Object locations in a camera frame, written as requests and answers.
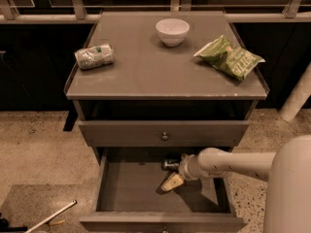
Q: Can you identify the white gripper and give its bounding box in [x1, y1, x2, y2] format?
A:
[160, 153, 200, 192]

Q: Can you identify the blue silver redbull can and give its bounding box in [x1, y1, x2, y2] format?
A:
[161, 159, 179, 171]

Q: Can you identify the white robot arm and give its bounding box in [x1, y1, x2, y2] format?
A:
[161, 134, 311, 233]

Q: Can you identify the brass top drawer knob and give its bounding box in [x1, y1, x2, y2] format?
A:
[161, 132, 169, 141]

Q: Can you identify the open grey middle drawer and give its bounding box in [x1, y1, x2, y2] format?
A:
[80, 148, 247, 233]

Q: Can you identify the grey top drawer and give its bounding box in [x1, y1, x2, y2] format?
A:
[79, 120, 249, 147]

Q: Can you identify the grey wooden drawer cabinet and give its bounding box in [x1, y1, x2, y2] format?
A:
[63, 11, 270, 153]

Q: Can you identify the silver green soda can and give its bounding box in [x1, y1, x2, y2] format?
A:
[75, 44, 114, 70]

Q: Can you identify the white pole on floor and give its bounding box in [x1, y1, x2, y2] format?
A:
[24, 200, 78, 233]

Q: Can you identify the green chip bag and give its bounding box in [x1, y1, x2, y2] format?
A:
[193, 35, 265, 81]

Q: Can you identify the yellow object on floor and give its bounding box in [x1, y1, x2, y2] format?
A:
[47, 219, 66, 227]

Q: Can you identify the white ceramic bowl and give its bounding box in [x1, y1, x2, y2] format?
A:
[155, 18, 190, 47]

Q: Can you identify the black object on floor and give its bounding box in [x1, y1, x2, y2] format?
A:
[0, 213, 28, 233]

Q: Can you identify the metal window railing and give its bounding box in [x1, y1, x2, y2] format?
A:
[0, 0, 311, 24]

